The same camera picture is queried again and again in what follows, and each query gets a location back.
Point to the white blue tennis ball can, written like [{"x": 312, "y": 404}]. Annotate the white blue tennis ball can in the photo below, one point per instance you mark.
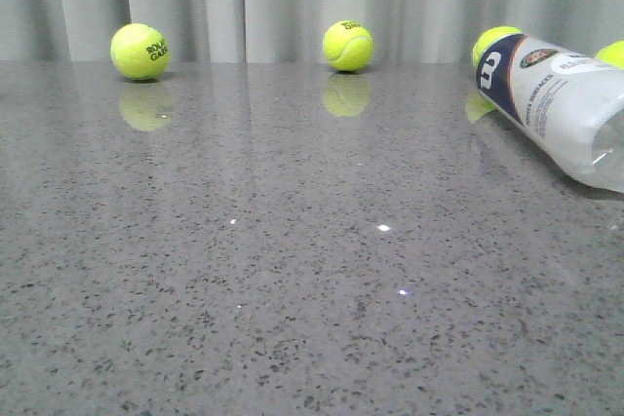
[{"x": 569, "y": 105}]

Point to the centre yellow tennis ball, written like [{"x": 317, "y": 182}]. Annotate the centre yellow tennis ball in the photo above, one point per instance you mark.
[{"x": 348, "y": 46}]

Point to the yellow tennis ball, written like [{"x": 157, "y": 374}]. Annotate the yellow tennis ball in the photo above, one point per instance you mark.
[
  {"x": 348, "y": 46},
  {"x": 612, "y": 54}
]

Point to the tennis ball with black lettering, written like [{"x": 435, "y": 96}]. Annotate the tennis ball with black lettering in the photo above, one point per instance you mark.
[{"x": 139, "y": 51}]

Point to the yellow tennis ball Wilson print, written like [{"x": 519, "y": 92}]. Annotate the yellow tennis ball Wilson print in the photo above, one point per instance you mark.
[{"x": 489, "y": 37}]

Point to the rightmost yellow tennis ball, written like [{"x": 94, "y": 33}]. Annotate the rightmost yellow tennis ball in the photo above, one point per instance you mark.
[{"x": 612, "y": 54}]

